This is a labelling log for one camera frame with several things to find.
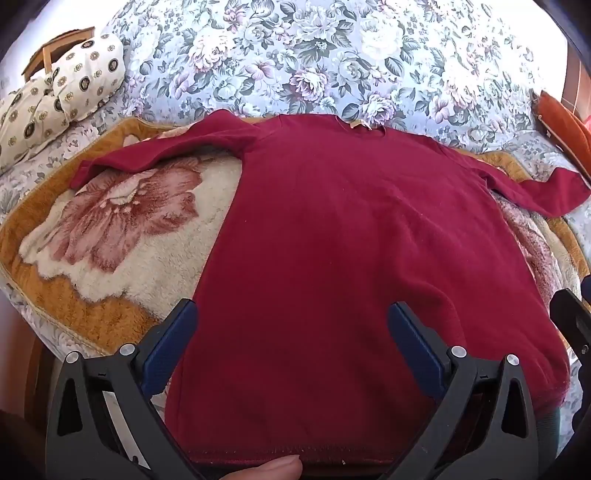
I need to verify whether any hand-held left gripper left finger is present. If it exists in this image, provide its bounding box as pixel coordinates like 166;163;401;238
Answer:
46;298;204;480

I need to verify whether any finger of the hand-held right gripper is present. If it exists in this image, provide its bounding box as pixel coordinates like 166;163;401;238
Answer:
549;287;591;372

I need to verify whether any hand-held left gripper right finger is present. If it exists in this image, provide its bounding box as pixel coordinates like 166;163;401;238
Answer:
383;302;555;480

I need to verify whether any dark red sweater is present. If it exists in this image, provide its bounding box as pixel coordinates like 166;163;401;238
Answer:
69;111;591;467

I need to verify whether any person's left hand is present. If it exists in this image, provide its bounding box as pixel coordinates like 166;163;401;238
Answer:
221;455;304;480

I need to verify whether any plush floral blanket orange border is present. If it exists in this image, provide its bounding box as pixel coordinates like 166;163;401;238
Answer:
0;115;587;365

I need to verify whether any orange cushion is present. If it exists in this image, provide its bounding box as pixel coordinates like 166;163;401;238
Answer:
531;90;591;176

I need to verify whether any cream patterned pillow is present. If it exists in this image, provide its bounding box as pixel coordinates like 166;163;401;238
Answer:
0;76;71;175
50;34;126;124

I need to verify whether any floral bedspread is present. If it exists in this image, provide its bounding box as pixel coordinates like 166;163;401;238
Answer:
0;0;591;416

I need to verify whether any wooden chair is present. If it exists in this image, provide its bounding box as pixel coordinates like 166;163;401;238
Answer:
22;28;95;81

